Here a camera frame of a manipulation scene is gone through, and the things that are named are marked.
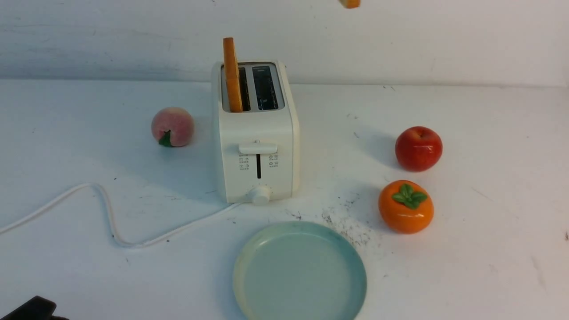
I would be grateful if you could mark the toast slice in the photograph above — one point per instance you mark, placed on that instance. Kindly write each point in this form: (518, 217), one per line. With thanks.
(232, 76)
(349, 4)

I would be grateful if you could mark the white two-slot toaster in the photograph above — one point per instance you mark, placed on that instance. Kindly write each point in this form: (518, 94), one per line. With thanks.
(257, 152)

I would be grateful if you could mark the orange persimmon with green leaf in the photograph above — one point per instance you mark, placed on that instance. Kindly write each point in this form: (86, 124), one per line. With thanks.
(405, 207)

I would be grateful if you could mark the light green round plate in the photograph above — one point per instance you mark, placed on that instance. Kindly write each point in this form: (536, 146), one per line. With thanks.
(299, 270)

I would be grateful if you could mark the red apple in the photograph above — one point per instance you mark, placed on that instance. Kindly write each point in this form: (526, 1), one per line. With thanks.
(418, 149)

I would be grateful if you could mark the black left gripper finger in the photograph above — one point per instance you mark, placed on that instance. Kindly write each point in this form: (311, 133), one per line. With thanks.
(37, 308)

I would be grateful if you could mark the pink peach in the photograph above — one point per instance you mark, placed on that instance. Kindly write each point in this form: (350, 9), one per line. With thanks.
(173, 127)

